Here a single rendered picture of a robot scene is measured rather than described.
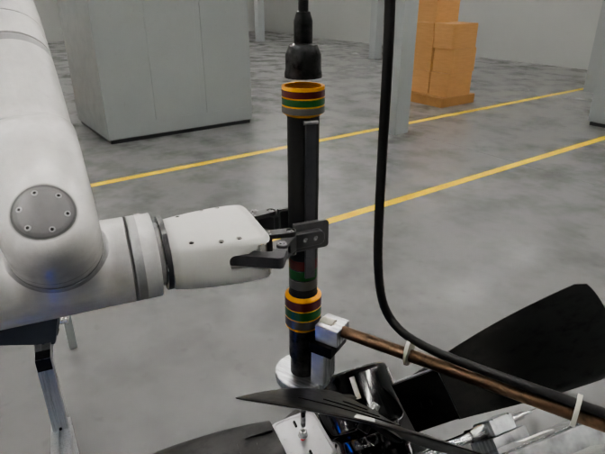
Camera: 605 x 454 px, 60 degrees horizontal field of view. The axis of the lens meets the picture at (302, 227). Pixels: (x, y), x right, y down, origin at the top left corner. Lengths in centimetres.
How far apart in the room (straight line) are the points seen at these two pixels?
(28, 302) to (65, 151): 13
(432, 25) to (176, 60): 409
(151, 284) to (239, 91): 690
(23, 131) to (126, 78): 625
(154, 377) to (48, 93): 226
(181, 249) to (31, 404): 237
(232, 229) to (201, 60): 657
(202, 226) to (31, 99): 21
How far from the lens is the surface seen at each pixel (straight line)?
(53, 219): 44
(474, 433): 94
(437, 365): 58
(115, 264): 50
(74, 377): 290
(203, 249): 50
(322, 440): 77
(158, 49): 683
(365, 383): 75
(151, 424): 254
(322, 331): 62
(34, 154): 47
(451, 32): 871
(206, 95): 714
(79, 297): 51
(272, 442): 77
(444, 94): 883
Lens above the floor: 175
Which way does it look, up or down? 25 degrees down
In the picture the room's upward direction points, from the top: straight up
